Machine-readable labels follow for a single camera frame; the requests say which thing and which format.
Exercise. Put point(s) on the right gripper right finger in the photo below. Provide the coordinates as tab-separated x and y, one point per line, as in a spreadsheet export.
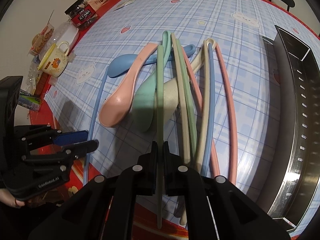
179	179

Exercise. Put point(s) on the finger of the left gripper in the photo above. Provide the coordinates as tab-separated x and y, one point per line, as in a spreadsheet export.
80	149
70	138

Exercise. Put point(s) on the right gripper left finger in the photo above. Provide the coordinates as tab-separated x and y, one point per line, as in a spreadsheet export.
140	179

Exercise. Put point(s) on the green chopstick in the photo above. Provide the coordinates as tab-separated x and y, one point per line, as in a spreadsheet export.
160	124
189	101

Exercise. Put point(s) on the pink chopstick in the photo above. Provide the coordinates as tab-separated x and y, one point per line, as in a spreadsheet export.
233	136
192	68

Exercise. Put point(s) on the pink plastic spoon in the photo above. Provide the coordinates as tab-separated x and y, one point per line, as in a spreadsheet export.
119	103

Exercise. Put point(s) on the green plastic spoon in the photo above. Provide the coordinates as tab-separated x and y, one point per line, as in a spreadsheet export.
143	103

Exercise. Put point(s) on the beige plastic spoon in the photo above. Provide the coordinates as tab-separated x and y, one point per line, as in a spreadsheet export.
171	100

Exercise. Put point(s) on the blue plastic spoon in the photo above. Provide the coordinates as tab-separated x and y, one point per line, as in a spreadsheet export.
122	64

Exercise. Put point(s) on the stainless steel utensil tray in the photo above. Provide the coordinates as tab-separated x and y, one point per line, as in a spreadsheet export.
293	178

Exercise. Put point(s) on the person's left hand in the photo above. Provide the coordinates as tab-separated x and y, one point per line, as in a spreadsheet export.
7	198

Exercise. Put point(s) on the cream cartoon mug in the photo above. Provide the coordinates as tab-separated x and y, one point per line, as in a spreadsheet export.
55	59

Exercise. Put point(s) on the clear plastic container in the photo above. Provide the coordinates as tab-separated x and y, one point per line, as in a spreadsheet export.
67	31

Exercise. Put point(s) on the jar with red label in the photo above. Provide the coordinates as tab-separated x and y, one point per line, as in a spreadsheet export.
81	14

